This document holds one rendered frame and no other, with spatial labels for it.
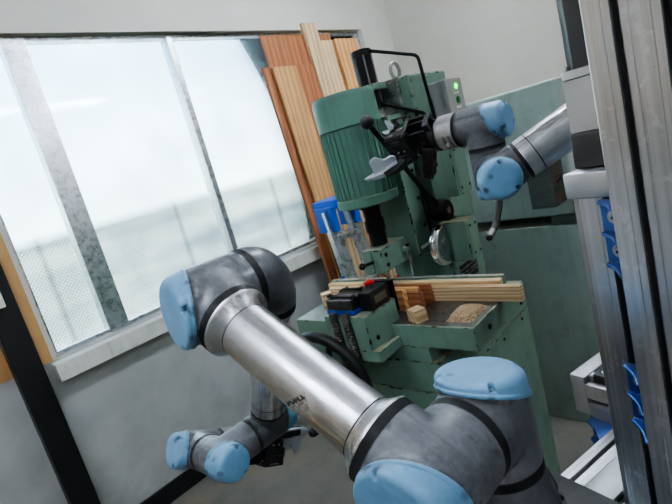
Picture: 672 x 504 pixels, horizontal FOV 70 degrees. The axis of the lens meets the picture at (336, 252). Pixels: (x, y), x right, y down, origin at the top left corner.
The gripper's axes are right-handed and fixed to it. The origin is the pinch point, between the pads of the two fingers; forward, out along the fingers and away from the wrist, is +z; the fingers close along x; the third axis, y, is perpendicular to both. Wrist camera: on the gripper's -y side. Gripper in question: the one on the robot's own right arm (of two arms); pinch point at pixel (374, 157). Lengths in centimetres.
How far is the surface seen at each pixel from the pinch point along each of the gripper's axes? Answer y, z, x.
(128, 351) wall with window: -31, 146, 51
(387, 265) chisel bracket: -26.5, 8.8, 15.4
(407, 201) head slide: -22.9, 5.6, -3.8
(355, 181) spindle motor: -4.6, 9.1, 2.0
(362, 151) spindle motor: -0.7, 6.1, -4.3
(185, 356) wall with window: -58, 145, 42
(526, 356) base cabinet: -84, -10, 17
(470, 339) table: -29.5, -19.6, 34.8
